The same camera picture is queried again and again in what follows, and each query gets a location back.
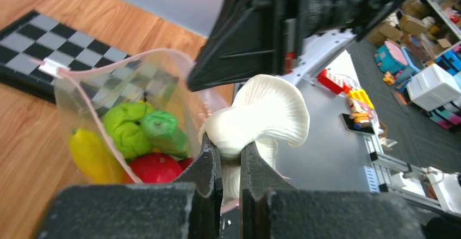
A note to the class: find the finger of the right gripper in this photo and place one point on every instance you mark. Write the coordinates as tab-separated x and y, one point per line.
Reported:
247	39

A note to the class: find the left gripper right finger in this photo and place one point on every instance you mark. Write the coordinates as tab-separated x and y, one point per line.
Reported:
272	208

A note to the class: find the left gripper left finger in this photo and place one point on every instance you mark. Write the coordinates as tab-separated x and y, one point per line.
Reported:
188	207

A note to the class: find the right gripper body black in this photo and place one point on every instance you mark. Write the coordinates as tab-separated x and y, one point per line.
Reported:
359	16

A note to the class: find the dark red pomegranate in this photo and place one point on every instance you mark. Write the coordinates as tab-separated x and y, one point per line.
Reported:
158	167

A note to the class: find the white oyster mushroom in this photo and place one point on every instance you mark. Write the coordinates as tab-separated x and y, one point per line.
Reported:
267	109

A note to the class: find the green cucumber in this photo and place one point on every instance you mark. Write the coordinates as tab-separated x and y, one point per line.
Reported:
163	132

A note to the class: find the clear zip top bag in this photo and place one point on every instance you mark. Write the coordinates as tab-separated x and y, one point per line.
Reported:
156	77

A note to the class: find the green vegetable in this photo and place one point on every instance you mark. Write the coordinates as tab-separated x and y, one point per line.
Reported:
122	124

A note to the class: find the yellow banana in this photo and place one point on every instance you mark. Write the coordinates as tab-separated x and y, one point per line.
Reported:
93	158

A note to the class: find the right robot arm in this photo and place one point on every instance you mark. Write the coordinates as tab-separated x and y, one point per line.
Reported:
309	55

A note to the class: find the blue pink toy tub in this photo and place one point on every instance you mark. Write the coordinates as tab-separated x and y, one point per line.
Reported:
389	58

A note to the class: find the red toy block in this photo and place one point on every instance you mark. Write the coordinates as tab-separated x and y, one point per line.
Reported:
332	82

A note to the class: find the yellow toy figure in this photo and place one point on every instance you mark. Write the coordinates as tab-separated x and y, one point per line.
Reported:
361	109

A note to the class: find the white storage box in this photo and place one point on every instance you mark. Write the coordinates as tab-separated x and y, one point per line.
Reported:
432	87

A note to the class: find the black white checkerboard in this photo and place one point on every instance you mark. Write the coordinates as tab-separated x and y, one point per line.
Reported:
36	36

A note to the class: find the aluminium frame base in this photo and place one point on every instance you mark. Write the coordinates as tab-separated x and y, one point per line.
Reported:
426	188

